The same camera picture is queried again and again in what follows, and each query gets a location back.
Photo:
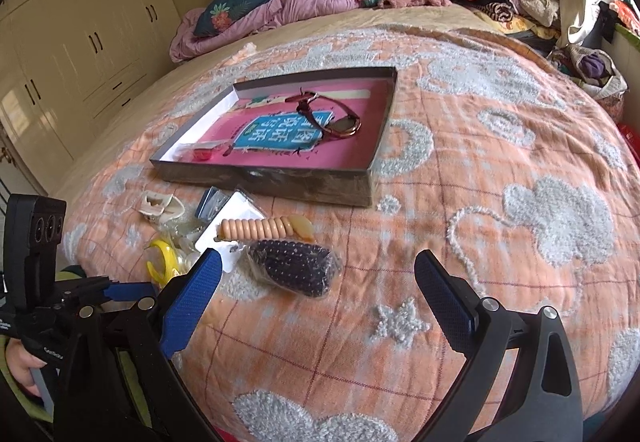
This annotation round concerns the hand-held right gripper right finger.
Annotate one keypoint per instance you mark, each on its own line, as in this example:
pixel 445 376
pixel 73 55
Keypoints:
pixel 445 302

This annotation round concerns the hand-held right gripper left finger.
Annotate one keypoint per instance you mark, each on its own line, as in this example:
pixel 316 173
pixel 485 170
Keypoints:
pixel 192 302

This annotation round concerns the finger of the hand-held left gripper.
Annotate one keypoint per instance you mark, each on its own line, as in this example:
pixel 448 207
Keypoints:
pixel 130 291

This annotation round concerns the clear plastic accessory bag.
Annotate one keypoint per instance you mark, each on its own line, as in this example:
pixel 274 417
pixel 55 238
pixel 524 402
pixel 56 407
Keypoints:
pixel 186 242

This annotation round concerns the white hair claw clip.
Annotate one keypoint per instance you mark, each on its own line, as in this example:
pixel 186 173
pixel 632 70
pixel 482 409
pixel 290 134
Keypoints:
pixel 160 207

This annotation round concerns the white earring card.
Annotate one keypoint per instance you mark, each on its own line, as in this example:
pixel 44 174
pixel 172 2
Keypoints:
pixel 240 209

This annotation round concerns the bag of dark beads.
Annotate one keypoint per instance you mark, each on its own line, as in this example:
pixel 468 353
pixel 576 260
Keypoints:
pixel 295 267

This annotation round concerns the shallow cardboard box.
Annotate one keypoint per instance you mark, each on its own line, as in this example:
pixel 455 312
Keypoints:
pixel 310 182

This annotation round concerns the brown sunglasses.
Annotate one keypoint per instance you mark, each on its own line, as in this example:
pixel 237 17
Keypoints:
pixel 345 127

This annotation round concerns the person's left hand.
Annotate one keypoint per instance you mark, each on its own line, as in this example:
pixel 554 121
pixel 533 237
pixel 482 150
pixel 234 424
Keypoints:
pixel 27 367

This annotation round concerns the small blue packet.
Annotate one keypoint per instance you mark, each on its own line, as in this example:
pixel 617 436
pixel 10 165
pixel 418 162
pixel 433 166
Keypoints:
pixel 212 204

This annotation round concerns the pink book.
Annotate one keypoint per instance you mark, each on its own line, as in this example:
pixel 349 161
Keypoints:
pixel 350 144

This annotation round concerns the cream wardrobe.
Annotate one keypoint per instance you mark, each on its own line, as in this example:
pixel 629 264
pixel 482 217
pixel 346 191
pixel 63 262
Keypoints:
pixel 75 37

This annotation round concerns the beige bed sheet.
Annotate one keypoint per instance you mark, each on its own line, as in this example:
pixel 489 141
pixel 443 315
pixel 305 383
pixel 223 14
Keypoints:
pixel 425 17

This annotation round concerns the large floral pillow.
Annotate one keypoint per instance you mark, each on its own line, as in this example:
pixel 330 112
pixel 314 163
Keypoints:
pixel 225 9

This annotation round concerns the purple blanket and floral pillow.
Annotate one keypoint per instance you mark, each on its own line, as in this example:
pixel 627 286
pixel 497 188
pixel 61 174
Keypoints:
pixel 300 2

